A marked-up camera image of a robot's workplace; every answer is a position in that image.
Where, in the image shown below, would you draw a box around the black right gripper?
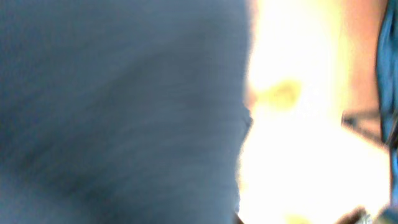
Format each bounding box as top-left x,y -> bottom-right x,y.
341,109 -> 392,146

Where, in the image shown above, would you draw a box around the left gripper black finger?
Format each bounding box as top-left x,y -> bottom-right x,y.
335,207 -> 369,224

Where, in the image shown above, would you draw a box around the dark blue denim shorts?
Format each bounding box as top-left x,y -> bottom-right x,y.
1,0 -> 249,224

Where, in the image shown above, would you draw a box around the crumpled blue garment pile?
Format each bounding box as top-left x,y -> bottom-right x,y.
376,0 -> 397,205

